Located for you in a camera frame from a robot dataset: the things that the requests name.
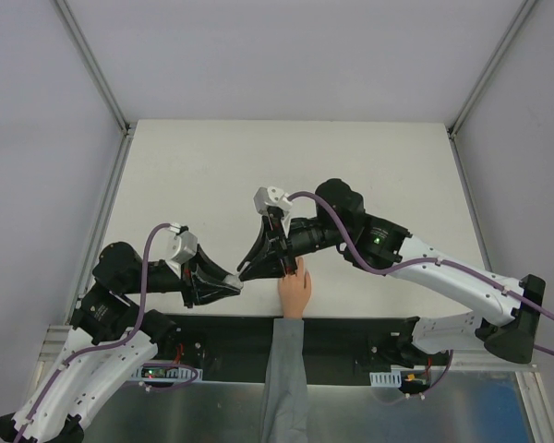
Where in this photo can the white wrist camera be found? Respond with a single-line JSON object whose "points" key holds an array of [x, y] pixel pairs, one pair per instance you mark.
{"points": [[181, 247], [274, 197]]}

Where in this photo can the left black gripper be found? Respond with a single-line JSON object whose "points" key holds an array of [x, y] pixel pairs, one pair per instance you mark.
{"points": [[187, 281]]}

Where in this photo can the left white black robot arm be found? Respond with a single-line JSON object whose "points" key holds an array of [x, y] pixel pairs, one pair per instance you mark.
{"points": [[110, 339]]}

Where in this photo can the left aluminium frame post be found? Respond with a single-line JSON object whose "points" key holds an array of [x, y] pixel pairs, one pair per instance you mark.
{"points": [[70, 23]]}

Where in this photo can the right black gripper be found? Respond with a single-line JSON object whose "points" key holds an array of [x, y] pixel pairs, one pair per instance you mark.
{"points": [[283, 245]]}

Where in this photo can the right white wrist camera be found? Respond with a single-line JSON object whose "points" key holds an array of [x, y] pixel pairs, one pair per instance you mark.
{"points": [[274, 197]]}

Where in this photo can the right aluminium frame post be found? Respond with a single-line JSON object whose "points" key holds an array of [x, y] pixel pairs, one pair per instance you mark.
{"points": [[523, 13]]}

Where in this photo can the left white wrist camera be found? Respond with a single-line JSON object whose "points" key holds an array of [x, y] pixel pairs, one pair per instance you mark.
{"points": [[181, 247]]}

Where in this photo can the white cable duct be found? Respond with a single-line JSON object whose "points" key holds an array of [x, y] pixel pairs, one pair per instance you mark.
{"points": [[167, 373], [391, 379]]}

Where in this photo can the grey sleeved forearm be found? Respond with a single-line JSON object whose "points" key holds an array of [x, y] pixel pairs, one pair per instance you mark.
{"points": [[284, 406]]}

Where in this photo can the mannequin hand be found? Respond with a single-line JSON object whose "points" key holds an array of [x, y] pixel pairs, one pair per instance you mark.
{"points": [[295, 290]]}

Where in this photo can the clear nail polish bottle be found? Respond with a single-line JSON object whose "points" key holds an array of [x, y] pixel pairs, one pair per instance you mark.
{"points": [[233, 281]]}

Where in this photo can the aluminium frame post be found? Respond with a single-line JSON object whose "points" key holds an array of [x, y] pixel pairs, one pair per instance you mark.
{"points": [[70, 23], [523, 13]]}

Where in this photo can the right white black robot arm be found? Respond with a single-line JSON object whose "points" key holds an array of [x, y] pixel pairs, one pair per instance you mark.
{"points": [[502, 313]]}

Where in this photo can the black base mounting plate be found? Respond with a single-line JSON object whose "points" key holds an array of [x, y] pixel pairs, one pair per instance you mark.
{"points": [[337, 351]]}

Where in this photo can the right white cable duct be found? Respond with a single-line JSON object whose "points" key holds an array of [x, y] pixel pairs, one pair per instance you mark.
{"points": [[391, 379]]}

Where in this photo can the left white cable duct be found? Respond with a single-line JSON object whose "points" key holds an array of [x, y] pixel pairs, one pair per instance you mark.
{"points": [[167, 373]]}

